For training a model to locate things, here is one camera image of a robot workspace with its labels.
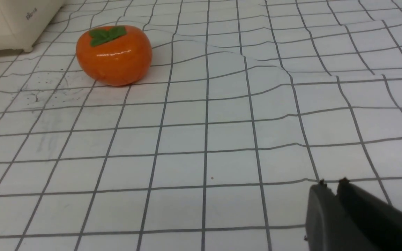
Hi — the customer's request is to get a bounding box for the orange persimmon with green leaf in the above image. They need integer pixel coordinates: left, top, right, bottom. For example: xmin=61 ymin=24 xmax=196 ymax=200
xmin=76 ymin=25 xmax=152 ymax=87

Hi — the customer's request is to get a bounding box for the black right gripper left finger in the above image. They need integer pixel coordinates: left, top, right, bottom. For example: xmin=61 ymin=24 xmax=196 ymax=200
xmin=305 ymin=180 xmax=379 ymax=251

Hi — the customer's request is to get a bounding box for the cream white toaster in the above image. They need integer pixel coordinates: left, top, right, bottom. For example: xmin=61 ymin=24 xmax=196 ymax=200
xmin=0 ymin=0 xmax=64 ymax=53

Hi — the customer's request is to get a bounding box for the white grid tablecloth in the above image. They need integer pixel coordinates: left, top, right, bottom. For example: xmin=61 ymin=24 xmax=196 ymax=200
xmin=0 ymin=0 xmax=402 ymax=251

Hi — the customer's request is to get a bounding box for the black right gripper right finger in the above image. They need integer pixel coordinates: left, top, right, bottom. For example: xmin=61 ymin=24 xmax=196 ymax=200
xmin=337 ymin=178 xmax=402 ymax=251

